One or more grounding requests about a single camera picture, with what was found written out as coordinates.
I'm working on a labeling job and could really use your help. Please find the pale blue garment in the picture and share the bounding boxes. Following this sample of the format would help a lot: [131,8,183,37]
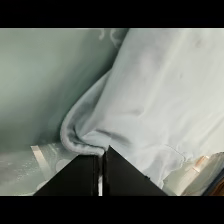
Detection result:
[59,28,224,190]

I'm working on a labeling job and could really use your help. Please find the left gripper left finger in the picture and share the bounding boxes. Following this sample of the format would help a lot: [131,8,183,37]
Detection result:
[33,154,100,197]

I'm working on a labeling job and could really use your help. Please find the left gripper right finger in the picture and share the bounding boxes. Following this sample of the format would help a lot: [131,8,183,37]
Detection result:
[101,145,168,197]

